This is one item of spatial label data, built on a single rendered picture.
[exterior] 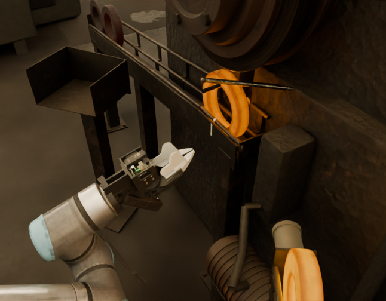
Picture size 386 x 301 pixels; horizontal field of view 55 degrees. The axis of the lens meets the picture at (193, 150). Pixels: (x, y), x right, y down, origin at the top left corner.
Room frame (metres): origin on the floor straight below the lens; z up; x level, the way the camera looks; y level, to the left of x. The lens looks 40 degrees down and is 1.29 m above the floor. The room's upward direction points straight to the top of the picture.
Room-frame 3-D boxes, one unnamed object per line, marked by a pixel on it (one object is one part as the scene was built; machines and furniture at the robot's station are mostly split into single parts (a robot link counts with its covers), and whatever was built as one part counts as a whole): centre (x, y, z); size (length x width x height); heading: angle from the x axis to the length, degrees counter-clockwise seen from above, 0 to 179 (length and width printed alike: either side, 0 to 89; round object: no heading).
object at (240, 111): (0.83, -0.08, 0.75); 0.18 x 0.03 x 0.18; 29
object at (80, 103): (1.13, 0.39, 0.36); 0.26 x 0.20 x 0.72; 65
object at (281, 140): (0.64, -0.21, 0.68); 0.11 x 0.08 x 0.24; 120
